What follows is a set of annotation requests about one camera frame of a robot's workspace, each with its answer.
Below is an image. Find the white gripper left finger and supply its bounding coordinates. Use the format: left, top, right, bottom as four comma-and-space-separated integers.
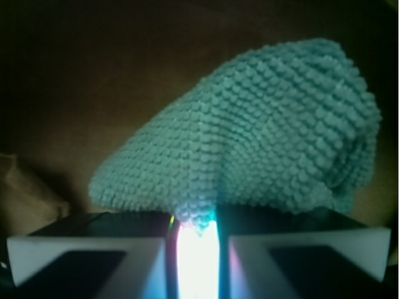
6, 212, 177, 298

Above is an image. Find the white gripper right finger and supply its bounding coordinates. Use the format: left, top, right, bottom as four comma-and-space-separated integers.
216, 205, 391, 298

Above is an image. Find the blue terry cloth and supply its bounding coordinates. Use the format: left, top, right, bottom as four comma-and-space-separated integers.
89, 39, 381, 233

